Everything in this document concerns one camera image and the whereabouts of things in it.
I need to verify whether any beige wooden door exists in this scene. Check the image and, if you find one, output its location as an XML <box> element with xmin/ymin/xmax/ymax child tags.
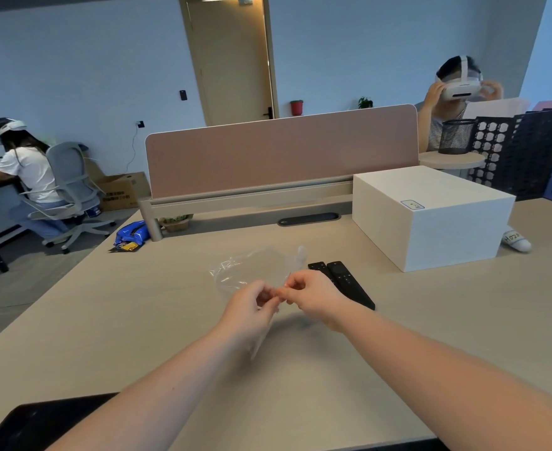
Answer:
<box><xmin>178</xmin><ymin>0</ymin><xmax>280</xmax><ymax>127</ymax></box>

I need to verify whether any white paper sheet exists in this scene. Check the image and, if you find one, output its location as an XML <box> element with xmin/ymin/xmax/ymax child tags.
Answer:
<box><xmin>462</xmin><ymin>97</ymin><xmax>531</xmax><ymax>121</ymax></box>

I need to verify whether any beige divider base rail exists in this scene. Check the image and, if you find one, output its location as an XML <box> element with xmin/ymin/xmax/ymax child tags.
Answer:
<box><xmin>138</xmin><ymin>177</ymin><xmax>355</xmax><ymax>242</ymax></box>

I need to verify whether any round white side table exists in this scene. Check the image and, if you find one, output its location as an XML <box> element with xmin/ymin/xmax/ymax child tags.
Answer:
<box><xmin>418</xmin><ymin>150</ymin><xmax>487</xmax><ymax>182</ymax></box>

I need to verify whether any person's right forearm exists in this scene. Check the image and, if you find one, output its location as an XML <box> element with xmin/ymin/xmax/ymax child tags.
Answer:
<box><xmin>333</xmin><ymin>301</ymin><xmax>552</xmax><ymax>451</ymax></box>

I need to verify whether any large white box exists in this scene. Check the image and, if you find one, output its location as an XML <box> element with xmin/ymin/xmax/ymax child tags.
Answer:
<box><xmin>352</xmin><ymin>165</ymin><xmax>517</xmax><ymax>273</ymax></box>

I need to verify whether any white printed sock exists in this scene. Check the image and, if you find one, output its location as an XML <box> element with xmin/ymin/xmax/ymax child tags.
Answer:
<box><xmin>501</xmin><ymin>229</ymin><xmax>532</xmax><ymax>253</ymax></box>

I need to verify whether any brown cardboard box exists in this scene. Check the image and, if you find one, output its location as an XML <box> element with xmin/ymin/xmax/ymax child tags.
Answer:
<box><xmin>84</xmin><ymin>158</ymin><xmax>151</xmax><ymax>212</ymax></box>

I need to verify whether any black cable grommet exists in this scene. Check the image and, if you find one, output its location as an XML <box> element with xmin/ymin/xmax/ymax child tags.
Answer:
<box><xmin>277</xmin><ymin>212</ymin><xmax>341</xmax><ymax>227</ymax></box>

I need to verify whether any person's left hand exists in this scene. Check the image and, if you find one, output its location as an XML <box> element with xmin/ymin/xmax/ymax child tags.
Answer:
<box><xmin>216</xmin><ymin>279</ymin><xmax>282</xmax><ymax>351</ymax></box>

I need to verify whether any dark perforated folding crate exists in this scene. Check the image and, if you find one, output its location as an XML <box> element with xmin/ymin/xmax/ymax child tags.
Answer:
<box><xmin>468</xmin><ymin>107</ymin><xmax>552</xmax><ymax>201</ymax></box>

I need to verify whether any person's right hand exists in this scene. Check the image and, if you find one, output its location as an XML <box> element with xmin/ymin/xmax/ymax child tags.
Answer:
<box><xmin>281</xmin><ymin>270</ymin><xmax>353</xmax><ymax>332</ymax></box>

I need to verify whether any person's left forearm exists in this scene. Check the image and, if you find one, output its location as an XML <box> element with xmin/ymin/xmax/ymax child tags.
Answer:
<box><xmin>45</xmin><ymin>324</ymin><xmax>254</xmax><ymax>451</ymax></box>

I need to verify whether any blue snack packet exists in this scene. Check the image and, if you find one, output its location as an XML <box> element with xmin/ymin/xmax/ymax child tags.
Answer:
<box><xmin>108</xmin><ymin>220</ymin><xmax>150</xmax><ymax>253</ymax></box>

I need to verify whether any clear plastic bag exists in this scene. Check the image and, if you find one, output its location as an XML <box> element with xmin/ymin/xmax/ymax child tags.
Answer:
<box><xmin>208</xmin><ymin>245</ymin><xmax>308</xmax><ymax>361</ymax></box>

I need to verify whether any pink desk divider panel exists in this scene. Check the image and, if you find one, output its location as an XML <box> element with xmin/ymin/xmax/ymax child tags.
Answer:
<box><xmin>145</xmin><ymin>104</ymin><xmax>420</xmax><ymax>200</ymax></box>

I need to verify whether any short black remote control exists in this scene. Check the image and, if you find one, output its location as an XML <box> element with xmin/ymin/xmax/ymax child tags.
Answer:
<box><xmin>308</xmin><ymin>261</ymin><xmax>334</xmax><ymax>281</ymax></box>

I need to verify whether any grey office chair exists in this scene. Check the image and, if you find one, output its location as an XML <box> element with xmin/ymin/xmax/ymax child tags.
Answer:
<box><xmin>19</xmin><ymin>142</ymin><xmax>117</xmax><ymax>255</ymax></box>

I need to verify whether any small green potted plant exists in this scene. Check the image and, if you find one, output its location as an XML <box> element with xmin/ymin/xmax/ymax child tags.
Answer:
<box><xmin>157</xmin><ymin>214</ymin><xmax>195</xmax><ymax>233</ymax></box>

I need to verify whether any white headset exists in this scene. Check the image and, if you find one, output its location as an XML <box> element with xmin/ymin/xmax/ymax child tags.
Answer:
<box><xmin>0</xmin><ymin>118</ymin><xmax>26</xmax><ymax>145</ymax></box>
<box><xmin>434</xmin><ymin>55</ymin><xmax>497</xmax><ymax>102</ymax></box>

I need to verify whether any black mesh pen cup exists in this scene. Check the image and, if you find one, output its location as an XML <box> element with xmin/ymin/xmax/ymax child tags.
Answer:
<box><xmin>439</xmin><ymin>119</ymin><xmax>475</xmax><ymax>155</ymax></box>

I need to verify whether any long black remote control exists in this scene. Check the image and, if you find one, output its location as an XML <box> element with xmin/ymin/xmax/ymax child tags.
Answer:
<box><xmin>327</xmin><ymin>261</ymin><xmax>376</xmax><ymax>311</ymax></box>

